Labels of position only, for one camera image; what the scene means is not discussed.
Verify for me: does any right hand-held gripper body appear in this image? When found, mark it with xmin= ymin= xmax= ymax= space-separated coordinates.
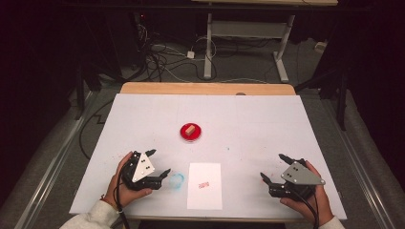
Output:
xmin=268 ymin=157 xmax=327 ymax=201

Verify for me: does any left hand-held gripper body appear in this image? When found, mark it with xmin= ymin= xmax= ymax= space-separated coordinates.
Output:
xmin=121 ymin=151 xmax=162 ymax=192

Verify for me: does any red round plate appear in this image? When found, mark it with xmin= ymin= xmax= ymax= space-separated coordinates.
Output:
xmin=180 ymin=122 xmax=203 ymax=143

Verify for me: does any person's left hand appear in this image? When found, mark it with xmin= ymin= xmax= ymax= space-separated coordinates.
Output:
xmin=104 ymin=151 xmax=153 ymax=209

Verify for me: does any person's right hand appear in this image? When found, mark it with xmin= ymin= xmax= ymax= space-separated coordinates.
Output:
xmin=280 ymin=160 xmax=334 ymax=227

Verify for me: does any white paper sheet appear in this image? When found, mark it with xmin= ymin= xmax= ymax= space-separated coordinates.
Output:
xmin=186 ymin=162 xmax=224 ymax=211

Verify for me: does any large white board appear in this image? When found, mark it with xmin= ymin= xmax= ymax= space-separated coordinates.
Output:
xmin=69 ymin=93 xmax=348 ymax=221

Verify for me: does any black stand leg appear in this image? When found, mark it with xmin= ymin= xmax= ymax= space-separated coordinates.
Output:
xmin=74 ymin=61 xmax=86 ymax=121

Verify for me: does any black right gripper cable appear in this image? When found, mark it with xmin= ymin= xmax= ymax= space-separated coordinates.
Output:
xmin=293 ymin=186 xmax=321 ymax=229

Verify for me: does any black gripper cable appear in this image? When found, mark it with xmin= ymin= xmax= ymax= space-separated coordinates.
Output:
xmin=114 ymin=163 xmax=132 ymax=229
xmin=293 ymin=186 xmax=321 ymax=229

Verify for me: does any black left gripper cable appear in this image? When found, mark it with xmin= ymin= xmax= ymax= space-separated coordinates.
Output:
xmin=114 ymin=163 xmax=132 ymax=229

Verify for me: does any metal floor rail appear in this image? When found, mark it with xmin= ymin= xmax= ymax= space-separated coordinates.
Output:
xmin=13 ymin=91 xmax=98 ymax=229
xmin=320 ymin=96 xmax=397 ymax=229

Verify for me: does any black floor cable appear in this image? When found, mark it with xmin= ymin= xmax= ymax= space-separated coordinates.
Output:
xmin=78 ymin=99 xmax=115 ymax=160

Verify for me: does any tangle of floor cables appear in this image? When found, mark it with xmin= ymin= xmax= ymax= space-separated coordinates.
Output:
xmin=135 ymin=23 xmax=219 ymax=84

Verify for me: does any white metal desk frame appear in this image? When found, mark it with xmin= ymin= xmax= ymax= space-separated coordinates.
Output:
xmin=190 ymin=0 xmax=339 ymax=84

